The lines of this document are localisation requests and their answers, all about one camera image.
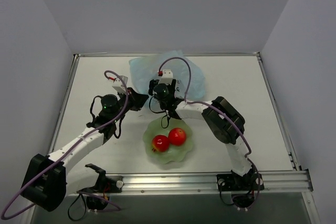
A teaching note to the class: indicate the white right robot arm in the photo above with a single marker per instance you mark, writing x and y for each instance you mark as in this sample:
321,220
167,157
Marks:
224,121

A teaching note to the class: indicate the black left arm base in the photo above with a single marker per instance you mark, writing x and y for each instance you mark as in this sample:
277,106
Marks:
96,186

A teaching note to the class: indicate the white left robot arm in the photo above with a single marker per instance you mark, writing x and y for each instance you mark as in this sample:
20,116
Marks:
49,179

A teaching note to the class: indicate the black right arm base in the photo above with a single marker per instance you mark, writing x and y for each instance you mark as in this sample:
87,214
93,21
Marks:
239,192

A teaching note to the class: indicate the red fake apple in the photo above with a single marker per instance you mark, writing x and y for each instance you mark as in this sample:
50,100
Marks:
177,136

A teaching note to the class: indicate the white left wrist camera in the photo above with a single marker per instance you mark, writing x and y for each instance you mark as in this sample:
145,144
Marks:
120,84

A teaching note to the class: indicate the light blue plastic bag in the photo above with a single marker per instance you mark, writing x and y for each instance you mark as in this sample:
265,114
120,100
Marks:
189,77

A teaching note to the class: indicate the red fake pomegranate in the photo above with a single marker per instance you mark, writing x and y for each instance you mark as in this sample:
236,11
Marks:
160,143

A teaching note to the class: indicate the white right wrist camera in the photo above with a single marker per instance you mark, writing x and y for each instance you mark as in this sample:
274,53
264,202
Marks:
166,76

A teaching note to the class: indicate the green flower-shaped glass bowl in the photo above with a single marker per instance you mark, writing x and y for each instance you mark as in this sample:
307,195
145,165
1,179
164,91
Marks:
174,153

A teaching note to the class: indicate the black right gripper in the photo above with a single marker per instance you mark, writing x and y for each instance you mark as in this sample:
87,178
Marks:
153,86

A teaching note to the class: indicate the aluminium front rail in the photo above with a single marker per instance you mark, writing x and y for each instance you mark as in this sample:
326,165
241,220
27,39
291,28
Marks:
199,183

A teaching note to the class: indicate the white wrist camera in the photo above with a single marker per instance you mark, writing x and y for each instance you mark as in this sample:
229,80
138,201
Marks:
166,76
120,84

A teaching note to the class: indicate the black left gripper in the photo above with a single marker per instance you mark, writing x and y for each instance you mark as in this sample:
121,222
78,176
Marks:
137,100

